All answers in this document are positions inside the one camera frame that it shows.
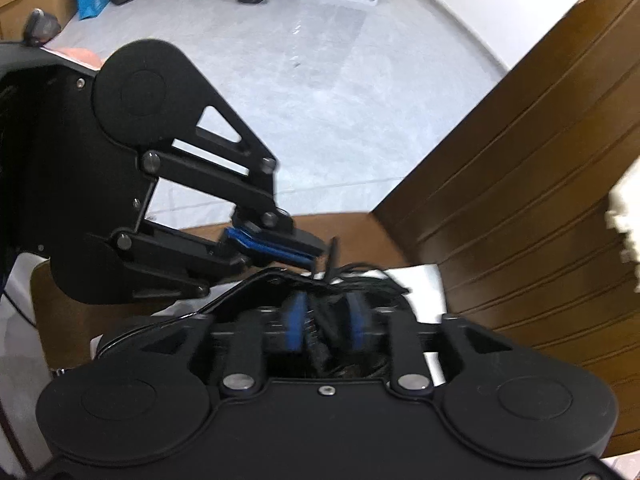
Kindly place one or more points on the white paper sheet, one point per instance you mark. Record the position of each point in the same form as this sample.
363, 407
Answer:
425, 290

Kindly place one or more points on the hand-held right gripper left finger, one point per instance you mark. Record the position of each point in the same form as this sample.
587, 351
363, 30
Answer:
295, 325

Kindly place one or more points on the black chunky shoe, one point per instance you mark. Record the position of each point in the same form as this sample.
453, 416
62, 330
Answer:
250, 294

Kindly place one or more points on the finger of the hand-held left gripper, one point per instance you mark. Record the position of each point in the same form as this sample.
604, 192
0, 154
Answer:
175, 255
250, 190

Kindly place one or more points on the person's left hand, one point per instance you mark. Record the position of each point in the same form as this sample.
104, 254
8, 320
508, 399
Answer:
80, 56

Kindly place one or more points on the brown wooden chair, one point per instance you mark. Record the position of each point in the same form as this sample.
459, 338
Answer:
525, 185

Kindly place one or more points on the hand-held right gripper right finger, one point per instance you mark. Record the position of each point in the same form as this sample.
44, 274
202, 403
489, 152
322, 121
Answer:
359, 325

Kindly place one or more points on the black shoelace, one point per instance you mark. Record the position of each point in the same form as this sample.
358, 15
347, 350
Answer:
331, 255

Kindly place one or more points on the white knit cloth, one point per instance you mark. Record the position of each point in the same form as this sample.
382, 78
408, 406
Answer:
627, 220

